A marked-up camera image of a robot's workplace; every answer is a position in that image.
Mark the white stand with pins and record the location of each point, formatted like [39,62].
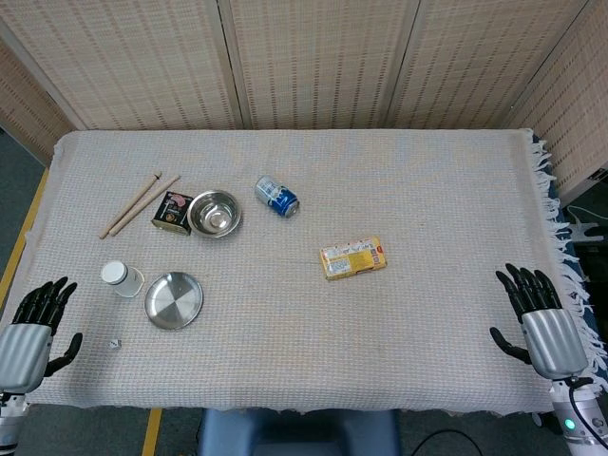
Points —
[585,231]

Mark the small white die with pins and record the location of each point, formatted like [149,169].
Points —
[115,345]

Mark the white waffle tablecloth with fringe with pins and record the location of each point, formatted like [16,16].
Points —
[304,332]

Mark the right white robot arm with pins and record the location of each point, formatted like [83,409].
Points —
[565,408]

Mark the black luncheon meat tin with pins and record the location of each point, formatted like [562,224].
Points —
[171,211]

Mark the plain wooden drumstick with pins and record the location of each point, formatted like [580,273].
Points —
[142,207]

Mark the woven bamboo screen panel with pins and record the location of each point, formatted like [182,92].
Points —
[133,62]
[24,109]
[323,62]
[570,119]
[475,62]

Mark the blue silver soda can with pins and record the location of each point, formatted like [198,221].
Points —
[277,196]

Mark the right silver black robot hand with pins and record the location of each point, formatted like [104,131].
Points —
[553,339]

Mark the steel bowl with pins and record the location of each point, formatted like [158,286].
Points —
[214,214]

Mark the wooden drumstick with black mark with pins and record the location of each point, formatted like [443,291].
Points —
[129,207]

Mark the yellow cardboard box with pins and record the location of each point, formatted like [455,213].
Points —
[354,259]

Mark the white paper cup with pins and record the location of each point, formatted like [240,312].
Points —
[119,279]

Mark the steel plate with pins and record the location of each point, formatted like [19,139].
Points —
[173,301]

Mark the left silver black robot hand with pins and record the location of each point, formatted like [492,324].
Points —
[24,351]

